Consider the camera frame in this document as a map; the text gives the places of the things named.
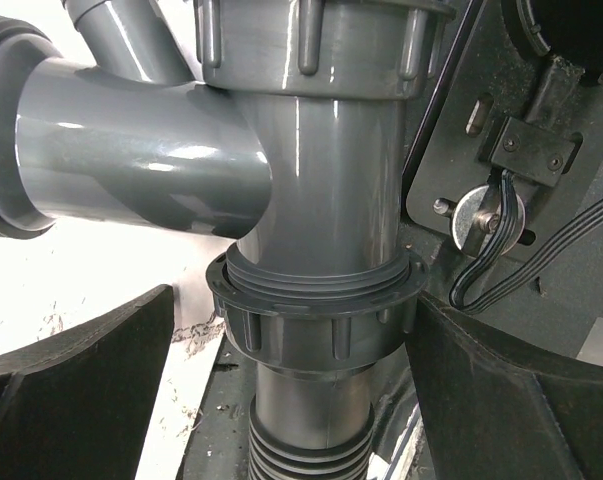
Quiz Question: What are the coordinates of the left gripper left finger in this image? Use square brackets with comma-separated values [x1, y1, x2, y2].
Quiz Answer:
[0, 285, 174, 479]

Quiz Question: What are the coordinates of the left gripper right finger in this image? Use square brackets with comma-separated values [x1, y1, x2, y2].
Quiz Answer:
[406, 293, 603, 479]

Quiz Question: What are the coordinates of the black corrugated hose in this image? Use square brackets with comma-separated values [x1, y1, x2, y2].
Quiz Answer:
[204, 247, 431, 480]

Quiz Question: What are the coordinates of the grey tee pipe fitting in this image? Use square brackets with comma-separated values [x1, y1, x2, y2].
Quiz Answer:
[0, 1, 455, 297]

